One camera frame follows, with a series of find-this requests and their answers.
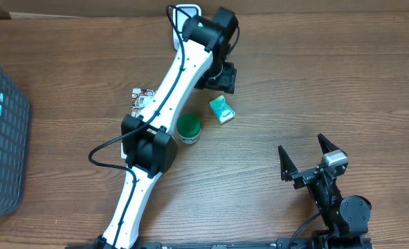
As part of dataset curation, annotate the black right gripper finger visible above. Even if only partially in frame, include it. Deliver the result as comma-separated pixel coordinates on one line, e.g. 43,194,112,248
318,133,339,154
278,145,298,181

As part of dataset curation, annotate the small teal tissue pack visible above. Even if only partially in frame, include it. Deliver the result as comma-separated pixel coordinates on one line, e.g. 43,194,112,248
210,95,236,125

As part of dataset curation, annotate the green lid jar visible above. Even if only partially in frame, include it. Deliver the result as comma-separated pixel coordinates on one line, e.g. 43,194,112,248
176,113,201,144

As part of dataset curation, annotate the beige brown snack bag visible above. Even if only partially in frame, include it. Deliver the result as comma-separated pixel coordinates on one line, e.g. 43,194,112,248
121,88,156,163

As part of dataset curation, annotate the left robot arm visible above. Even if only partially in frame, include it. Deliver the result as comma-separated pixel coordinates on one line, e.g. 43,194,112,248
88,7,239,248

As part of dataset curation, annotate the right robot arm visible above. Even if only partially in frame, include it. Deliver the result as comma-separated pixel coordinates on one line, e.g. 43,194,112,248
276,133,373,249

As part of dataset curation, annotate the grey plastic mesh basket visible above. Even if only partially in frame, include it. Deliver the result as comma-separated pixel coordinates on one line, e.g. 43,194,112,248
0,66,33,216

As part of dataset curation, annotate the cardboard backboard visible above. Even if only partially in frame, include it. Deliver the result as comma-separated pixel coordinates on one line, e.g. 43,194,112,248
0,0,409,19

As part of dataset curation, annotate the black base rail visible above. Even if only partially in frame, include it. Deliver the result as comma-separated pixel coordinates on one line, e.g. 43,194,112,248
129,238,316,249

